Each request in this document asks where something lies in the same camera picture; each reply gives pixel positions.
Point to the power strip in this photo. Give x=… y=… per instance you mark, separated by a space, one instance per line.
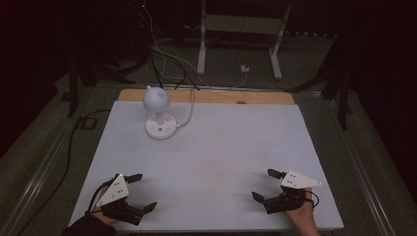
x=308 y=34

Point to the person's right hand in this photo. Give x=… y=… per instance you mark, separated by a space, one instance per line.
x=303 y=218

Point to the white table mat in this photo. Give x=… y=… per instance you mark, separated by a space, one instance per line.
x=213 y=157

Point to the black stand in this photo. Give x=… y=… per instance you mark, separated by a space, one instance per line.
x=72 y=95
x=343 y=105

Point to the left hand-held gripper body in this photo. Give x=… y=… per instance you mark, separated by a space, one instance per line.
x=114 y=193

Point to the person's left hand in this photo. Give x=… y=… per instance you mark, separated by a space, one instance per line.
x=98 y=211

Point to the white metal stand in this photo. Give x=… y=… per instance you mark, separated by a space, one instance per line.
x=201 y=49

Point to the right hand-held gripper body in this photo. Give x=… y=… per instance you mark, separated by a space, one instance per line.
x=296 y=181

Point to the white round-headed desk lamp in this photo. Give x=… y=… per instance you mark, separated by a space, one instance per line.
x=156 y=100

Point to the metal floor rail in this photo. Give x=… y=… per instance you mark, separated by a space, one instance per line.
x=364 y=170
x=36 y=177

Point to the black square floor plate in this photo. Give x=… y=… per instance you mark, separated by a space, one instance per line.
x=88 y=123

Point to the white plug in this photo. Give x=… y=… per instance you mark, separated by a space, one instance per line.
x=244 y=69

